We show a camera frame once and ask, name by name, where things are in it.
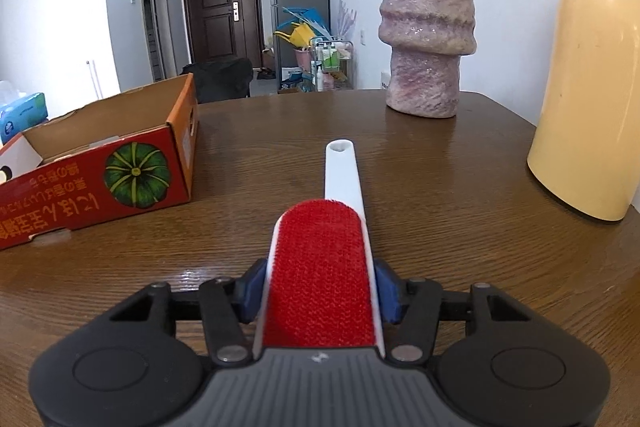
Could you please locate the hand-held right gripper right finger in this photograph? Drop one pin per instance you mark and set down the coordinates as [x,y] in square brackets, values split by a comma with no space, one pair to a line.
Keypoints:
[390,294]

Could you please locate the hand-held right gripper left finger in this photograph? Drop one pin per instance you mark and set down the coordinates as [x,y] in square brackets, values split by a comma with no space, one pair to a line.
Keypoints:
[250,294]

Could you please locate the red and white lint brush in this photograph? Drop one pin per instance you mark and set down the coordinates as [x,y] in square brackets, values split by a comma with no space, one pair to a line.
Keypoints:
[320,267]

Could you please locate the red cardboard box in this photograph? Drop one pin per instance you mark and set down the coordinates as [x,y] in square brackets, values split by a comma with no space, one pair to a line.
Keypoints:
[75,197]

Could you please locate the black bag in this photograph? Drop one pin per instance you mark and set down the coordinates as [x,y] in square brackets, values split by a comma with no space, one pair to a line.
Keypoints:
[220,79]

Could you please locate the pink bucket with toys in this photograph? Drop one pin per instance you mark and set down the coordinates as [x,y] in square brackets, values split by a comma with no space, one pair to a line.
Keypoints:
[300,39]

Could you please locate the pink stone vase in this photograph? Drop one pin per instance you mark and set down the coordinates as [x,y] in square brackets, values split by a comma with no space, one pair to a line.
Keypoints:
[425,32]

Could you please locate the white pole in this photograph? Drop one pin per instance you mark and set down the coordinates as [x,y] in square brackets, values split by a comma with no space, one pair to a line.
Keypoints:
[95,79]

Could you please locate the purple feather decoration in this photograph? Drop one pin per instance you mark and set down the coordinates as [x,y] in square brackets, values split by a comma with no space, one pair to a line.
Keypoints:
[345,19]

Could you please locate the dark brown door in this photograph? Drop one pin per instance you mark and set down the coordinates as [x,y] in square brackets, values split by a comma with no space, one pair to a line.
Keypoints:
[222,7]

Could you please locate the blue tissue pack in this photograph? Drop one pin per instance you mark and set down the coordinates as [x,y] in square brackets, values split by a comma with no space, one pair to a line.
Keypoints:
[22,114]

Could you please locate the yellow thermos jug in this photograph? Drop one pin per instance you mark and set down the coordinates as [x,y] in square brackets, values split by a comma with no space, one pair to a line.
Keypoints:
[590,82]

